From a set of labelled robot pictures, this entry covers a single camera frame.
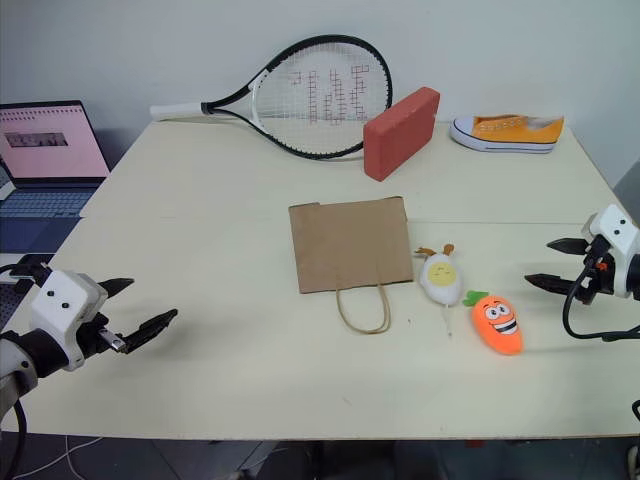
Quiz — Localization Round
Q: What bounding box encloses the black and white tennis racket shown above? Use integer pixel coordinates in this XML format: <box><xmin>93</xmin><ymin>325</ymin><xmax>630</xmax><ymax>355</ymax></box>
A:
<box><xmin>149</xmin><ymin>33</ymin><xmax>394</xmax><ymax>162</ymax></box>

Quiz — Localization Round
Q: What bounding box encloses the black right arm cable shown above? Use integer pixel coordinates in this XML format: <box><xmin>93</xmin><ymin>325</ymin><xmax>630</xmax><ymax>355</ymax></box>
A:
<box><xmin>561</xmin><ymin>248</ymin><xmax>640</xmax><ymax>344</ymax></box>

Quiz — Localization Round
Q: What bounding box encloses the red foam brick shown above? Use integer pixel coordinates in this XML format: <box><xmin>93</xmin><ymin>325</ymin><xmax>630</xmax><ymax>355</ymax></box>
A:
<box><xmin>362</xmin><ymin>86</ymin><xmax>442</xmax><ymax>182</ymax></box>

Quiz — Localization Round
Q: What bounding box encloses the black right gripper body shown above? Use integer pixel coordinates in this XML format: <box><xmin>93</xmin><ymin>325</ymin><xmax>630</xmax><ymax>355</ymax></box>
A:
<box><xmin>574</xmin><ymin>238</ymin><xmax>616</xmax><ymax>307</ymax></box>

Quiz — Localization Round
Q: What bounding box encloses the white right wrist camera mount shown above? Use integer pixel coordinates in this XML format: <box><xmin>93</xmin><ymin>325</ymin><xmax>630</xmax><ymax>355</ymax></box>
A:
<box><xmin>581</xmin><ymin>203</ymin><xmax>640</xmax><ymax>302</ymax></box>

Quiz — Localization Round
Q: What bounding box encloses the orange canvas sneaker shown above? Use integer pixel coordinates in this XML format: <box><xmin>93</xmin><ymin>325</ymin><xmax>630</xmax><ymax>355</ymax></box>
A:
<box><xmin>448</xmin><ymin>113</ymin><xmax>566</xmax><ymax>155</ymax></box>

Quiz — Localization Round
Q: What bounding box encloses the brown paper bag with handles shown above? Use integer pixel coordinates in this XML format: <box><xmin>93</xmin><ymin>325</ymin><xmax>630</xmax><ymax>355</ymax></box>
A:
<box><xmin>287</xmin><ymin>195</ymin><xmax>416</xmax><ymax>335</ymax></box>

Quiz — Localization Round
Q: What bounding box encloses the white floor cable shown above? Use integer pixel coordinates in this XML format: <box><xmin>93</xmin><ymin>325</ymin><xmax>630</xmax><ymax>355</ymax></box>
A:
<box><xmin>63</xmin><ymin>434</ymin><xmax>104</xmax><ymax>480</ymax></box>

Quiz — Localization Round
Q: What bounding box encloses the black perforated board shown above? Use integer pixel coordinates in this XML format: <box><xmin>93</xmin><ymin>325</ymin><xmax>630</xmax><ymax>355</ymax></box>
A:
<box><xmin>0</xmin><ymin>252</ymin><xmax>56</xmax><ymax>337</ymax></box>

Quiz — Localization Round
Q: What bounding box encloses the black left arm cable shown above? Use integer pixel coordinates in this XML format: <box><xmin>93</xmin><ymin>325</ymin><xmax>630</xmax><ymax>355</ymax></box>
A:
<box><xmin>0</xmin><ymin>399</ymin><xmax>29</xmax><ymax>480</ymax></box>

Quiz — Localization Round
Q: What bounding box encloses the orange carrot plush toy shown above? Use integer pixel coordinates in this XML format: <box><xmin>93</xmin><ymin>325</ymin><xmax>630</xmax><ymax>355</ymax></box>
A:
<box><xmin>461</xmin><ymin>290</ymin><xmax>525</xmax><ymax>357</ymax></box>

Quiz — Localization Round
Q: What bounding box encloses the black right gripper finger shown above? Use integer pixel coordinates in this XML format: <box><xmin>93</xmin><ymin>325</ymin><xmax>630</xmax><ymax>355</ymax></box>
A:
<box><xmin>546</xmin><ymin>237</ymin><xmax>594</xmax><ymax>258</ymax></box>
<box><xmin>523</xmin><ymin>272</ymin><xmax>584</xmax><ymax>297</ymax></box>

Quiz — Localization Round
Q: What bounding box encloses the white egg plush toy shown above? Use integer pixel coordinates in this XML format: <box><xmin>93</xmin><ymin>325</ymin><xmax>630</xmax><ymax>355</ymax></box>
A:
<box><xmin>413</xmin><ymin>242</ymin><xmax>462</xmax><ymax>338</ymax></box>

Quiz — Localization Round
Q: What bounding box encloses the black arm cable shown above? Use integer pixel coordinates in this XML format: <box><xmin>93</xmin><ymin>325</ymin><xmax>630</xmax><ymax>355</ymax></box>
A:
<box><xmin>561</xmin><ymin>248</ymin><xmax>640</xmax><ymax>344</ymax></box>
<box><xmin>0</xmin><ymin>399</ymin><xmax>29</xmax><ymax>480</ymax></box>

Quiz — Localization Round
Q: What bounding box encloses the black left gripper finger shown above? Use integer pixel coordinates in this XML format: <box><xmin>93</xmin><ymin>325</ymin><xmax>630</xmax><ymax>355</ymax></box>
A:
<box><xmin>96</xmin><ymin>277</ymin><xmax>136</xmax><ymax>300</ymax></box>
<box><xmin>121</xmin><ymin>308</ymin><xmax>180</xmax><ymax>354</ymax></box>

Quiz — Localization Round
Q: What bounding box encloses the open laptop with pink screen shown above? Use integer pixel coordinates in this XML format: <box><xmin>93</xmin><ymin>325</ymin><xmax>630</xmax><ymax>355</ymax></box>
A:
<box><xmin>0</xmin><ymin>99</ymin><xmax>112</xmax><ymax>220</ymax></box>

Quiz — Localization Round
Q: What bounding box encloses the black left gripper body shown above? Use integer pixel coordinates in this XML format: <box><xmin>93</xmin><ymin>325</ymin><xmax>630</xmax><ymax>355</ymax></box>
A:
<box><xmin>73</xmin><ymin>312</ymin><xmax>127</xmax><ymax>358</ymax></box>

